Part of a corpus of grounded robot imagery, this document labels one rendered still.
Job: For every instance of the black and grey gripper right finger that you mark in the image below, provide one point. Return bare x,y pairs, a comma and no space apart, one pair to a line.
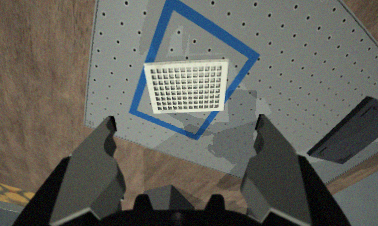
281,188

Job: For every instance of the white well plate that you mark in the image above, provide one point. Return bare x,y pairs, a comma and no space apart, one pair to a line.
170,77

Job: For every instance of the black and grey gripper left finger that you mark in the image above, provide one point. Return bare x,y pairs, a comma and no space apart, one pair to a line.
83,188

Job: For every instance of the blue tape outline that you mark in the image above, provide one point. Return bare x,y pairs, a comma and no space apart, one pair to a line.
210,27

